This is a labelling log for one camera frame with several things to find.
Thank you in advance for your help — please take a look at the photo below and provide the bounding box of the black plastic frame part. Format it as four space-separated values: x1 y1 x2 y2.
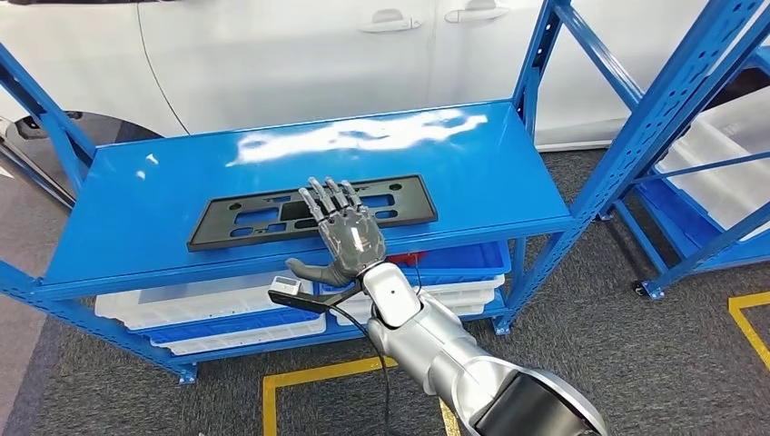
186 174 439 253

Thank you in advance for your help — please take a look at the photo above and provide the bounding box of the blue metal shelf rack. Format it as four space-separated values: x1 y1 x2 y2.
0 0 770 386

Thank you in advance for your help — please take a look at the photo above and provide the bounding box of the blue wheeled shelf rack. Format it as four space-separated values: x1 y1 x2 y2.
598 45 770 301

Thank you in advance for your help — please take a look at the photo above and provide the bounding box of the white car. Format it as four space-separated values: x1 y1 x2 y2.
0 0 770 203

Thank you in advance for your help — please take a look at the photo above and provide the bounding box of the translucent white plastic bin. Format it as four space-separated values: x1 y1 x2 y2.
94 273 323 331

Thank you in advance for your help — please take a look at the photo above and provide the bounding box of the large white plastic bin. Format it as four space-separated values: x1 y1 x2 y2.
656 90 770 242

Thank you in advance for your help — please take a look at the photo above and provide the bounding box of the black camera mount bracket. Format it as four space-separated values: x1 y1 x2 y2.
267 282 365 314

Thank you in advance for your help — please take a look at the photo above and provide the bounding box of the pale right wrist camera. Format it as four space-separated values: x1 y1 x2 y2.
269 275 302 296

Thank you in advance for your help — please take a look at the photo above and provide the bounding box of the black cable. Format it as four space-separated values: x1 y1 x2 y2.
331 303 392 436

